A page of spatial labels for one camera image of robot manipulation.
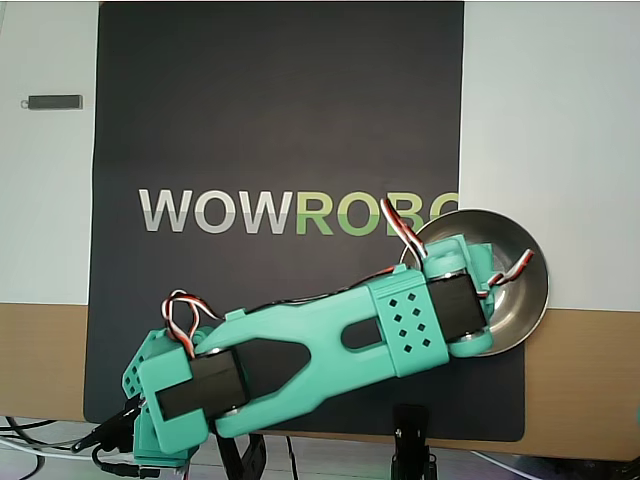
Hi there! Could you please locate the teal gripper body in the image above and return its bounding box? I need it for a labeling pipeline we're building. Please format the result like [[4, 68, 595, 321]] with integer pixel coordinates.
[[467, 243, 501, 326]]

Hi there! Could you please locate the round metal bowl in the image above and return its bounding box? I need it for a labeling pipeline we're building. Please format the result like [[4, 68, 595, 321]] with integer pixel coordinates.
[[398, 207, 551, 359]]

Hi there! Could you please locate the white paper sheet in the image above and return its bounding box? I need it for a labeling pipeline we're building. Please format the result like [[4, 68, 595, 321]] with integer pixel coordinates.
[[457, 0, 640, 312], [0, 0, 100, 305]]

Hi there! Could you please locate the black WOWROBO mat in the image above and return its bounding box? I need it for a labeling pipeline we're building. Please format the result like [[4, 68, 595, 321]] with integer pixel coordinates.
[[82, 1, 527, 444]]

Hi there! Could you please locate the black table clamp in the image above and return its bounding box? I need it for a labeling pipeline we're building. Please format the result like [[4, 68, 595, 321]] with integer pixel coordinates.
[[71, 396, 146, 454], [217, 432, 271, 480]]

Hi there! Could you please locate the grey USB stick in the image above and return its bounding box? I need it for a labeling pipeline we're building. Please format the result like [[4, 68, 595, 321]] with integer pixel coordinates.
[[20, 93, 85, 112]]

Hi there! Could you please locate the red white black servo cable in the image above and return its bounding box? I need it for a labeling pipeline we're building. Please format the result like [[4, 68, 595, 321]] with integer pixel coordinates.
[[479, 248, 535, 301], [162, 289, 224, 359], [380, 198, 429, 262]]

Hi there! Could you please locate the black spring camera stand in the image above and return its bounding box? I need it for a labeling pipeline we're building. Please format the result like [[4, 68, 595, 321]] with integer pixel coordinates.
[[389, 403, 441, 480]]

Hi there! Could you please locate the thin black cable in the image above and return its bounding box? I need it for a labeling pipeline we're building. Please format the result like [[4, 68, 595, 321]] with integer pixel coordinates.
[[284, 434, 301, 480]]

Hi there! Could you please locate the black plug cable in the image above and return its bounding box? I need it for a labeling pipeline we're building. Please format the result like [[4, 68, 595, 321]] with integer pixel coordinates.
[[91, 444, 161, 479]]

